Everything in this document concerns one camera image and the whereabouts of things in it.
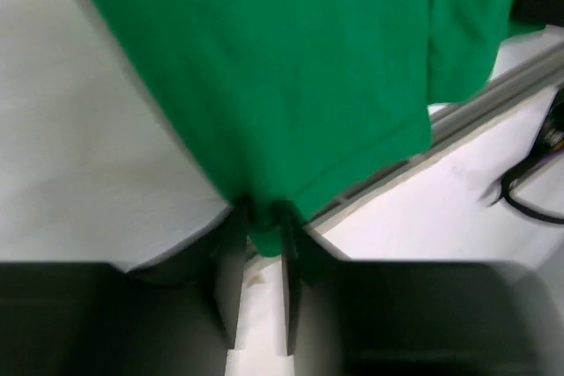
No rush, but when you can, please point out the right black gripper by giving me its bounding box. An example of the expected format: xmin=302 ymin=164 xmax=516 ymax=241
xmin=510 ymin=0 xmax=564 ymax=26

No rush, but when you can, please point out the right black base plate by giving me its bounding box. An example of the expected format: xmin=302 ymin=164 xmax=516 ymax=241
xmin=488 ymin=85 xmax=564 ymax=225

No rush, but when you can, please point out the green t shirt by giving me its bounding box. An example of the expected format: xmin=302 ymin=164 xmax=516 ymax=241
xmin=92 ymin=0 xmax=530 ymax=257

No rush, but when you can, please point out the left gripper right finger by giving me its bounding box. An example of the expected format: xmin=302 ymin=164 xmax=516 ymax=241
xmin=275 ymin=202 xmax=563 ymax=375

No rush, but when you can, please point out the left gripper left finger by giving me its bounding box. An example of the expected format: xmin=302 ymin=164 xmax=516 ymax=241
xmin=1 ymin=200 xmax=249 ymax=375

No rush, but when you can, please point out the aluminium table rail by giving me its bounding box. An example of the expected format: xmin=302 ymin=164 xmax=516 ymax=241
xmin=311 ymin=41 xmax=563 ymax=226

